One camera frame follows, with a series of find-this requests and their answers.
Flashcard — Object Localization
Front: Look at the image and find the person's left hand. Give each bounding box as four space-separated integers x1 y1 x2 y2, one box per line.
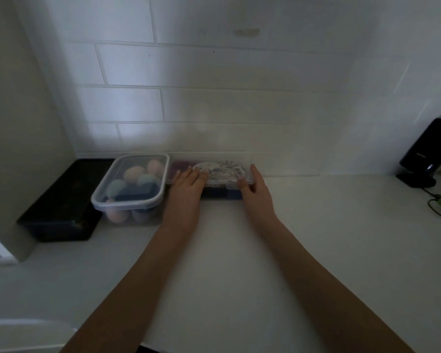
161 166 209 234

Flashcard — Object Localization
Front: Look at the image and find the person's right hand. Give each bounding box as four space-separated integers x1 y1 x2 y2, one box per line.
237 164 282 232

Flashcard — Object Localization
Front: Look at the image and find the red scrunchie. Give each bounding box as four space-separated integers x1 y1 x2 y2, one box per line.
169 159 199 177

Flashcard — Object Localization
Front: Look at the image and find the small clear hinged box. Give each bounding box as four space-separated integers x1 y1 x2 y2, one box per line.
166 157 255 201

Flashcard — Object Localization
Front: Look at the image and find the white patterned scrunchie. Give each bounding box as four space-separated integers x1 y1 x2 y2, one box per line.
193 160 247 182

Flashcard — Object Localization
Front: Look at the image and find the person's right forearm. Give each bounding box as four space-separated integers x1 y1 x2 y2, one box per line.
257 220 416 353

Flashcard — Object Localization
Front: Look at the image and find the person's left forearm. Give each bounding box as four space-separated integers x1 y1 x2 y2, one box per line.
58 224 201 353

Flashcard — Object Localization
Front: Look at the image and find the pile of pastel makeup sponges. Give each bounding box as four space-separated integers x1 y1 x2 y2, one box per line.
104 159 166 224

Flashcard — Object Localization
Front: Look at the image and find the clear lidded sponge container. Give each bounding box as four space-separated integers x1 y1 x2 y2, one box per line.
91 153 170 227

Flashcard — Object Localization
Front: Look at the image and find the black tray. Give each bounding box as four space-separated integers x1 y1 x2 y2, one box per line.
16 158 117 243

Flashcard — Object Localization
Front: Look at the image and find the black desktop speaker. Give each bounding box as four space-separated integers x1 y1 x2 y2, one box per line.
395 118 441 189

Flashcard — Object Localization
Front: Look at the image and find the white cabinet frame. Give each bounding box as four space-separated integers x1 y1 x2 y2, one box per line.
0 319 78 353

